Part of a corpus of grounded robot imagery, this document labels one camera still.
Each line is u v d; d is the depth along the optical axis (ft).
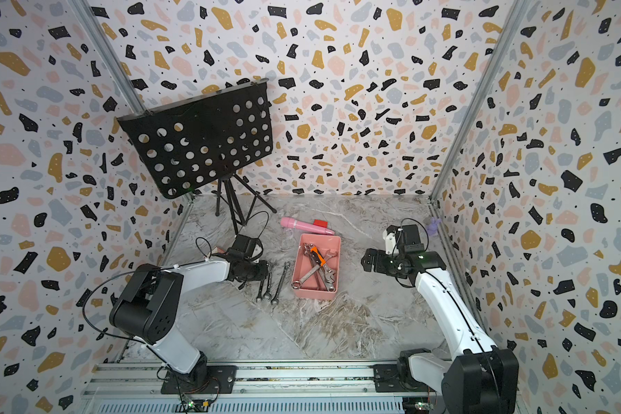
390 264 2.34
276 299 2.95
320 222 3.68
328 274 2.95
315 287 2.98
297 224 3.58
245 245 2.55
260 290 3.03
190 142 2.31
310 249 3.28
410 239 2.06
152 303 1.54
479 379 1.27
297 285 2.80
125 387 2.40
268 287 3.03
